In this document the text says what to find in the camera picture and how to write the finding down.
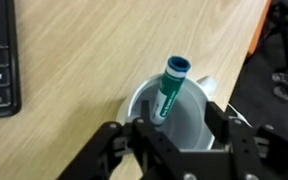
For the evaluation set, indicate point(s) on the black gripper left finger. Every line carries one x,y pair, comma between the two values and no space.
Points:
146,111

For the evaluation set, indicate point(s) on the green whiteboard marker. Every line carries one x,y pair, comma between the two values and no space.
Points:
170,86

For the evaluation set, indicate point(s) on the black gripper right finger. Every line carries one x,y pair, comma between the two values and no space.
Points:
219,121

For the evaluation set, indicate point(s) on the white ceramic mug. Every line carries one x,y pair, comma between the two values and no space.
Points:
190,116

